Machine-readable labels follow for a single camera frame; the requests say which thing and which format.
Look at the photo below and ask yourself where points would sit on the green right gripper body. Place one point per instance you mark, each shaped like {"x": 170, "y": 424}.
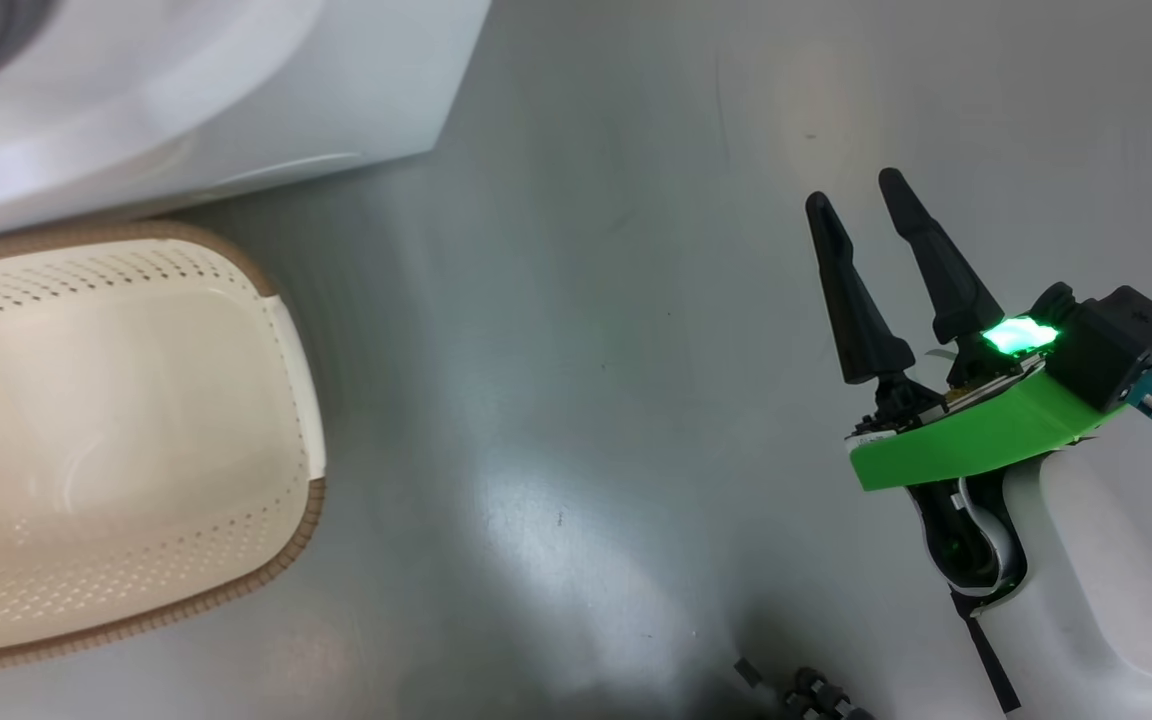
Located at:
{"x": 986, "y": 440}

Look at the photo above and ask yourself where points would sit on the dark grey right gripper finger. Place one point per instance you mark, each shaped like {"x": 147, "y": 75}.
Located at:
{"x": 946, "y": 280}
{"x": 861, "y": 320}

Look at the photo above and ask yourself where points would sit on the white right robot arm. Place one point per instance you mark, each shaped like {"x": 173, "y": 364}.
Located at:
{"x": 1086, "y": 600}

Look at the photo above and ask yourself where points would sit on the white washing machine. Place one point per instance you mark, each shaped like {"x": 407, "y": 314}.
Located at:
{"x": 186, "y": 90}

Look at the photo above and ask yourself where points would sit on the cream perforated laundry basket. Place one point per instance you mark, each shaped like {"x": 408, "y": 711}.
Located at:
{"x": 116, "y": 430}

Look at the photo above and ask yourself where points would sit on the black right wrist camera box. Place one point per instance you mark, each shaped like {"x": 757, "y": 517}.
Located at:
{"x": 1121, "y": 345}

